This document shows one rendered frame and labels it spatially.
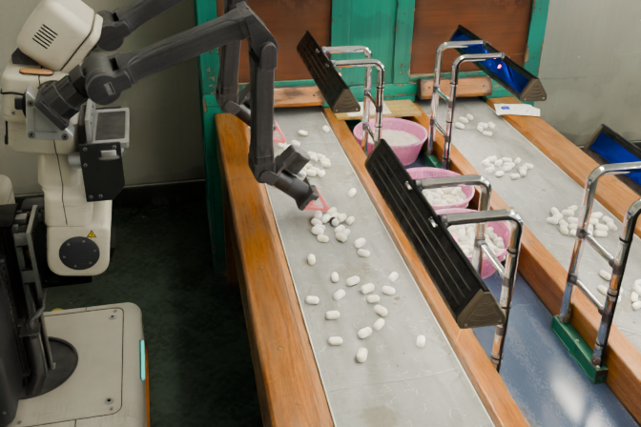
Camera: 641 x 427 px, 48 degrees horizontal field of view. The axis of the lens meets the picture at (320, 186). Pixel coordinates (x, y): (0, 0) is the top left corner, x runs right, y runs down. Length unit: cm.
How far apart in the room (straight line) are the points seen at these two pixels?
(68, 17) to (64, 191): 46
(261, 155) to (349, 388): 70
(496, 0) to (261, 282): 163
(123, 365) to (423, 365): 107
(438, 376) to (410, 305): 25
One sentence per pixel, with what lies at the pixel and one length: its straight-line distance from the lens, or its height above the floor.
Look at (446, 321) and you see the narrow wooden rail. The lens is 168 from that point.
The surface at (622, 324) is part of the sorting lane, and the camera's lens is 184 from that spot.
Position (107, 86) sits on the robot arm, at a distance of 169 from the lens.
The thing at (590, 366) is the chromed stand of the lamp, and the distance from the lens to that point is 175.
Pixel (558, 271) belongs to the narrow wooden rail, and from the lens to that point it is 193.
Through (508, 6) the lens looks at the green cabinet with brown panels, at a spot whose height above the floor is 113.
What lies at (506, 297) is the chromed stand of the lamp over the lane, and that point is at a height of 92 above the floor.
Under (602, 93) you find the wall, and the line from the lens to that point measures 436.
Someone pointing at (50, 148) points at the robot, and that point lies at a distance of 195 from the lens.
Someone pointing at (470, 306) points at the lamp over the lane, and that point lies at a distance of 119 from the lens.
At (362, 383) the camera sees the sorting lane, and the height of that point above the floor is 74.
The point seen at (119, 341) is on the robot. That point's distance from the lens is 244.
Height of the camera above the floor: 177
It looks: 27 degrees down
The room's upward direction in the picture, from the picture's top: 1 degrees clockwise
